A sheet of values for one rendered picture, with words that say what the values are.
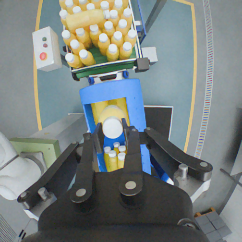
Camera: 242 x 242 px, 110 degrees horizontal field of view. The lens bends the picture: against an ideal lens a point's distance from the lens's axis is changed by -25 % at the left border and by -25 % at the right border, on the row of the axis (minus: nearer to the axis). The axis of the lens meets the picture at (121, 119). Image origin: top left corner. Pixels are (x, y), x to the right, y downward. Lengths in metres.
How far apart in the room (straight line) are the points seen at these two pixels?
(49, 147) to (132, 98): 0.55
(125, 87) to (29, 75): 1.84
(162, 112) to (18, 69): 2.30
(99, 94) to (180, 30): 1.96
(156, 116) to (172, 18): 1.58
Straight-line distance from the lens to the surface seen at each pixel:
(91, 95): 0.43
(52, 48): 0.66
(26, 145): 0.84
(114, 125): 0.21
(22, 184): 0.70
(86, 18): 0.60
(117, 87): 0.41
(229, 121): 2.91
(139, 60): 0.68
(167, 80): 1.84
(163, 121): 1.69
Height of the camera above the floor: 1.64
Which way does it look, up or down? 76 degrees down
